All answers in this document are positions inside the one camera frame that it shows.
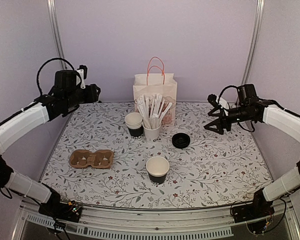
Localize brown cardboard cup carrier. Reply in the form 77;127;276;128
69;149;114;169

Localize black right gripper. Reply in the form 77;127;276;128
204;105;254;135

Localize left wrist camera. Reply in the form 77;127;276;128
76;64;88;89

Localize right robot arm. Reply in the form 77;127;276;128
252;97;300;180

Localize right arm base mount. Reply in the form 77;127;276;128
230;201;275;235

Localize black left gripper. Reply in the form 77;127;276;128
64;83;101;109

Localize white paper takeout bag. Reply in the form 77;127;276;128
133;62;178;126

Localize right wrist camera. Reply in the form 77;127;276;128
207;94;230;110

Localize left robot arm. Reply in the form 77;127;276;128
0;84;101;217

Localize black white paper coffee cup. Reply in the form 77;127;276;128
145;156;170;185

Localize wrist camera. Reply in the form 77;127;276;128
207;94;230;110
76;64;88;89

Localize left aluminium frame post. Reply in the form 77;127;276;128
46;0;65;59

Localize white cup holding straws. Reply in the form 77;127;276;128
142;123;162;142

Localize stacked paper cups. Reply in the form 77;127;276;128
124;112;144;140

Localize right aluminium frame post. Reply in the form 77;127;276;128
241;0;265;85

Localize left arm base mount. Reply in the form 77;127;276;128
38;200;83;223

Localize aluminium front rail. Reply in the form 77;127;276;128
12;198;300;240

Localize aluminium frame post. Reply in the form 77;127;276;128
46;0;65;59
241;0;265;85

